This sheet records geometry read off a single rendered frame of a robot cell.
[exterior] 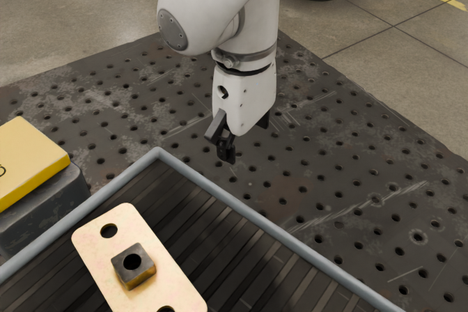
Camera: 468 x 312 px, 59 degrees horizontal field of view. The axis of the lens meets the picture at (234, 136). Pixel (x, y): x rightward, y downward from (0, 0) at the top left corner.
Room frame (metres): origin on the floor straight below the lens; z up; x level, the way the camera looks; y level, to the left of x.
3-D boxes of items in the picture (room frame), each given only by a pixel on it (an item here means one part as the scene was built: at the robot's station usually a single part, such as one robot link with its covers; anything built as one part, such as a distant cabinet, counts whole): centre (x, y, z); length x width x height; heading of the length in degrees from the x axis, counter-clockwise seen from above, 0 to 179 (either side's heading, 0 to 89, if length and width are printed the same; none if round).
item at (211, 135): (0.42, 0.01, 0.97); 0.08 x 0.01 x 0.06; 144
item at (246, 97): (0.46, -0.01, 1.00); 0.10 x 0.07 x 0.11; 144
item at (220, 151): (0.41, 0.02, 0.92); 0.03 x 0.03 x 0.07; 54
